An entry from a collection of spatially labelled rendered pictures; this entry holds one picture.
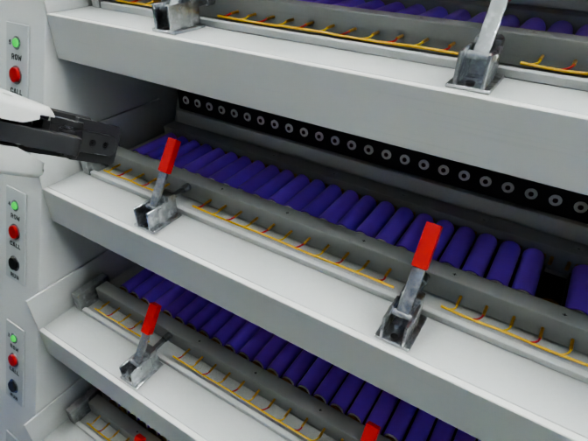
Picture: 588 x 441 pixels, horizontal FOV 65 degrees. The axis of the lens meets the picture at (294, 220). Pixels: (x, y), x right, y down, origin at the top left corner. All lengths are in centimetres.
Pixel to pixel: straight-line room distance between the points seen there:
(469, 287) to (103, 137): 31
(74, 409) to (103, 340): 17
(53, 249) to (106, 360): 15
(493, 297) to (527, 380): 6
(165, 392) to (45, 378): 22
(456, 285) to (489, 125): 14
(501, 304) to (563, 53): 18
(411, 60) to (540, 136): 11
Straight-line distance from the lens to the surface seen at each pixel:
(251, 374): 54
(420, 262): 36
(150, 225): 48
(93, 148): 39
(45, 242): 63
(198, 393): 56
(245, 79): 39
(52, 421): 79
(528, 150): 32
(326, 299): 39
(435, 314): 39
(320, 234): 43
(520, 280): 43
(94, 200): 56
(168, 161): 48
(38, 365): 72
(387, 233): 44
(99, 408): 77
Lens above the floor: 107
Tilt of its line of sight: 18 degrees down
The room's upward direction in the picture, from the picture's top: 12 degrees clockwise
